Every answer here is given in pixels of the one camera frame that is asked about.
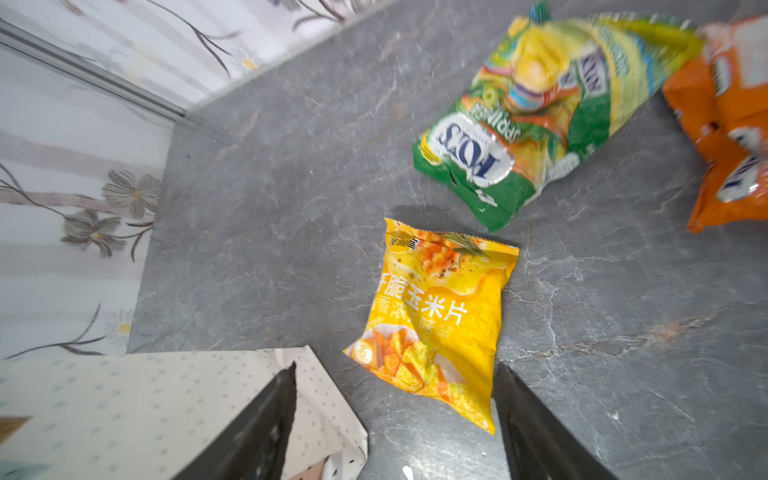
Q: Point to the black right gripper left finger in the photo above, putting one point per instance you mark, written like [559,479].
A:
[235,421]

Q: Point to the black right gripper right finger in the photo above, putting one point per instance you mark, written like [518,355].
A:
[536,443]

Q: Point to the white cartoon paper gift bag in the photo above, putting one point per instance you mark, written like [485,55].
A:
[147,416]

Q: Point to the yellow snack packet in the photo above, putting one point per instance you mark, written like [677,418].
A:
[436,317]

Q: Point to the green Fox's candy bag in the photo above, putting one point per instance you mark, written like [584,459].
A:
[546,98]

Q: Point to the orange snack packet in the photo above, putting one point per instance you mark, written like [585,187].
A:
[720,101]

